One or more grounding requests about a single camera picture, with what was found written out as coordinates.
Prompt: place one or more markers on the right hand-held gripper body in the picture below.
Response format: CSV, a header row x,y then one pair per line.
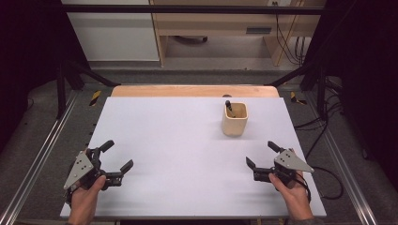
x,y
291,160

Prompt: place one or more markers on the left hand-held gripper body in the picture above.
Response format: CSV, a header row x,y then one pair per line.
x,y
79,170

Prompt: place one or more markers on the square wooden pen cup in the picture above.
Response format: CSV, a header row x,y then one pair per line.
x,y
234,125

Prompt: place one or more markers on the black marker pen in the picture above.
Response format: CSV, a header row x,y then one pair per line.
x,y
229,107

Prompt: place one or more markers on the person's left hand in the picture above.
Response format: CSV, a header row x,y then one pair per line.
x,y
84,201

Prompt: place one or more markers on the person's right hand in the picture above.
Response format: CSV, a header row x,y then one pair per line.
x,y
291,198

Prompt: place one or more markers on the white board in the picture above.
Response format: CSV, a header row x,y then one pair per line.
x,y
175,156

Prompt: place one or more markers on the yellow and black tape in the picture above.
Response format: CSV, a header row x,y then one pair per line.
x,y
95,97
295,98

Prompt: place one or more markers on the wooden table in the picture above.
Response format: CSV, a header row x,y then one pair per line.
x,y
187,91

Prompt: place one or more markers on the white cabinet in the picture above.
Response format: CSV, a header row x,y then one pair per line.
x,y
112,37

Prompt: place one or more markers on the black curtain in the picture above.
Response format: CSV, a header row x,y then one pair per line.
x,y
28,62
366,78

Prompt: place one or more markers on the light wooden desk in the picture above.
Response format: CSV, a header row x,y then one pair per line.
x,y
212,23

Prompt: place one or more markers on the aluminium floor rail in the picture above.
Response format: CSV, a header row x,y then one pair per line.
x,y
347,168
34,165

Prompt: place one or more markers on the black upright frame post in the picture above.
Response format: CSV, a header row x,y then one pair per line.
x,y
321,93
61,93

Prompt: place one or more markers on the black diagonal frame brace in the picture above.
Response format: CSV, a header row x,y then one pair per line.
x,y
291,75
94,75

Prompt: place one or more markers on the black horizontal frame bar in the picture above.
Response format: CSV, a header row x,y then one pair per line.
x,y
187,9

